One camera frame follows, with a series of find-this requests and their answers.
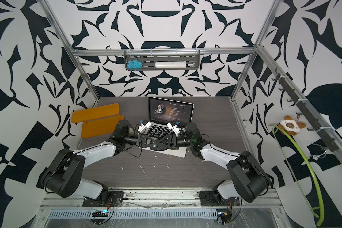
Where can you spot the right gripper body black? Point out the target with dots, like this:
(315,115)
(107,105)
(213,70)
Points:
(178,142)

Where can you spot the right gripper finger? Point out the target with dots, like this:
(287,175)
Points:
(167,145)
(165,139)

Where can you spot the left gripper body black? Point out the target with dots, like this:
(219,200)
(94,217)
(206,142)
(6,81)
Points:
(139,139)

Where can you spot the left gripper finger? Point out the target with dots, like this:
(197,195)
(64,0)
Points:
(156,137)
(154,146)

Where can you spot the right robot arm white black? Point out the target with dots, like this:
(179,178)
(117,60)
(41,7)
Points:
(247,178)

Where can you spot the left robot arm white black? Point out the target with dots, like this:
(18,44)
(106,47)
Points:
(64,175)

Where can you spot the silver laptop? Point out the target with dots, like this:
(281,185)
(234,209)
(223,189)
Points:
(161,112)

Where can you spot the orange lower board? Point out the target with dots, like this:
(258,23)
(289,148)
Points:
(100,127)

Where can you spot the orange board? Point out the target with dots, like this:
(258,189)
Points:
(100,127)
(95,113)

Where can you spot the orange upper board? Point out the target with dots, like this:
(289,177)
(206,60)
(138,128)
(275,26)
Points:
(95,113)

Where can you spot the white roll on shelf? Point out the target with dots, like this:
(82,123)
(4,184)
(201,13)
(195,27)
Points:
(171,65)

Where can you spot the teal scrubber ball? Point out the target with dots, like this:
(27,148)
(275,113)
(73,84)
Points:
(134,65)

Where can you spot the left controller board green LED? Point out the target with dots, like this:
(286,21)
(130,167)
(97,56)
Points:
(100,214)

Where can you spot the right round black controller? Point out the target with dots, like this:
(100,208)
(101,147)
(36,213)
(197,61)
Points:
(224,217)

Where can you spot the brown white plush toy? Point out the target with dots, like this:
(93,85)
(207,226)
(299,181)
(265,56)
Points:
(291,126)

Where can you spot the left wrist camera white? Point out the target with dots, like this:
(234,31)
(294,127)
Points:
(143,126)

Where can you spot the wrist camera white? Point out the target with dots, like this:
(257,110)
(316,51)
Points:
(143,126)
(174,126)

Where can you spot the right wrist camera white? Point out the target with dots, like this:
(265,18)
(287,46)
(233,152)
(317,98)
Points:
(174,126)

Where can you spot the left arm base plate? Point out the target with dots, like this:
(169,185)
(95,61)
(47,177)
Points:
(114,197)

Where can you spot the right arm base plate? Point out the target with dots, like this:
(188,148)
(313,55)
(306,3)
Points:
(208,198)

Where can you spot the grey wall shelf rack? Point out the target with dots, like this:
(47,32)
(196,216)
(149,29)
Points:
(149,59)

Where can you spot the black hook rail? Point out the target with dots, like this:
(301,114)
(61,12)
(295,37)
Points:
(317,123)

